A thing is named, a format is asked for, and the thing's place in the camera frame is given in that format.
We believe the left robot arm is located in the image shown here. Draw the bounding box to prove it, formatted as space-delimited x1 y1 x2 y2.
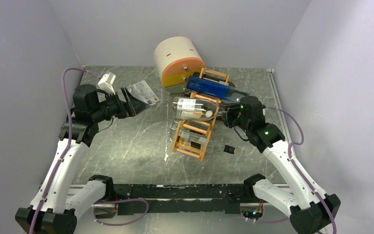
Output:
15 84 149 234

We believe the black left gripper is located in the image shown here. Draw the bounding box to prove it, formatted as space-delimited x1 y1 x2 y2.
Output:
92 86 149 122

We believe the round clear glass bottle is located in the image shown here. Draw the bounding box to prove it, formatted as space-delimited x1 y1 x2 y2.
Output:
172 97 227 121

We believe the wooden wine rack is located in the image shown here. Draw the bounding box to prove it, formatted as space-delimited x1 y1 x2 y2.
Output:
172 68 231 161

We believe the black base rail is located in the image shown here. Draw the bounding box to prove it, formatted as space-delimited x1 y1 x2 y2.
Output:
96 183 262 215

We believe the round three-drawer storage box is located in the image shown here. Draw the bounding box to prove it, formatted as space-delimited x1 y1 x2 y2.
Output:
154 36 205 94

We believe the white plastic card package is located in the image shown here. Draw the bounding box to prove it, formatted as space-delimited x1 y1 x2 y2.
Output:
131 80 159 106

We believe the blue square glass bottle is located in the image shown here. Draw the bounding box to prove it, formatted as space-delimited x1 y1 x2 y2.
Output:
187 76 251 102

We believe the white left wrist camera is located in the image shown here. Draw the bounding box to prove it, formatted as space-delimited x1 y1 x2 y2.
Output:
97 72 116 95

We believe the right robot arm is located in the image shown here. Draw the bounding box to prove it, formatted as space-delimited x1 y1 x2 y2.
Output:
222 96 341 234

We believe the square clear black-capped bottle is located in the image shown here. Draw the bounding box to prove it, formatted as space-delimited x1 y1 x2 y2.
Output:
177 130 236 154

